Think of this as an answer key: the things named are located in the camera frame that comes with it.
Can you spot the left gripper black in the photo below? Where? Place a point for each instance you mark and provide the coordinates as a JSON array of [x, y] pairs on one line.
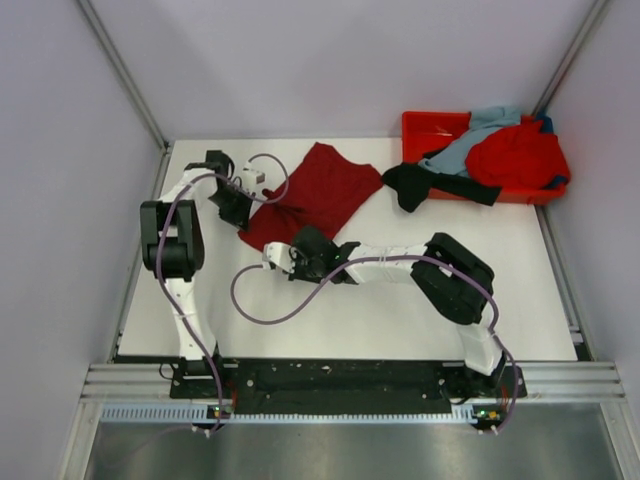
[[241, 217]]

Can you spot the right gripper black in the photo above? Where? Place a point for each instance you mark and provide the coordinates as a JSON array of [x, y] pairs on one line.
[[297, 274]]

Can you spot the dark red t shirt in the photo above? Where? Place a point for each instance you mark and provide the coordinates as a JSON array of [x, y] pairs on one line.
[[324, 192]]

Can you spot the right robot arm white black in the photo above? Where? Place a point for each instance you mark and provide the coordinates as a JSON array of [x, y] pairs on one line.
[[457, 283]]

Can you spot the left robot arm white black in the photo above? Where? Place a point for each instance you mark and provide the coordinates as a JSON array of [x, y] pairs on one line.
[[174, 248]]

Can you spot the black t shirt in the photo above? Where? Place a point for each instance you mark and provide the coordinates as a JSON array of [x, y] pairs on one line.
[[413, 184]]

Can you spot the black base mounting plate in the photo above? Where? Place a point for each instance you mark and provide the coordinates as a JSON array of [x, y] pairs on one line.
[[336, 387]]

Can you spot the red plastic bin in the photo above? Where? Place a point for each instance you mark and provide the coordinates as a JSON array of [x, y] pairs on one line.
[[425, 132]]

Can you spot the light blue t shirt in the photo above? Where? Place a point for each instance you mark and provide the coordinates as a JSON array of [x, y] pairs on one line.
[[483, 123]]

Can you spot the bright red t shirt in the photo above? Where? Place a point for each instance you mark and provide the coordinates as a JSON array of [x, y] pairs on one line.
[[519, 157]]

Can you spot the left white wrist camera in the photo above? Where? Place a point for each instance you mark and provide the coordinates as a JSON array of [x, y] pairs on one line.
[[252, 179]]

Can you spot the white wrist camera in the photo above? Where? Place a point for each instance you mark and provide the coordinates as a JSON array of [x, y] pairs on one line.
[[277, 256], [252, 179]]

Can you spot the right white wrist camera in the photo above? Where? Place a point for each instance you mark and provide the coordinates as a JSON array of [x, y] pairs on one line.
[[277, 256]]

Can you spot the left aluminium corner post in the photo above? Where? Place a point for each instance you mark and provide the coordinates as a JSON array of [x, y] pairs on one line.
[[122, 74]]

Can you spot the aluminium corner post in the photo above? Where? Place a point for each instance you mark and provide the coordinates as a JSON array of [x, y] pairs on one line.
[[122, 74], [592, 20]]

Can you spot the grey slotted cable duct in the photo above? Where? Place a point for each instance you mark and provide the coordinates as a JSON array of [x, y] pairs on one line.
[[202, 414]]

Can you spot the right aluminium side rail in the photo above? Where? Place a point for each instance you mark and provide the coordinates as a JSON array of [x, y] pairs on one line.
[[579, 333]]

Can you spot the right aluminium corner post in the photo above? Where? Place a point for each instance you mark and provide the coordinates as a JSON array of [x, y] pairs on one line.
[[592, 20]]

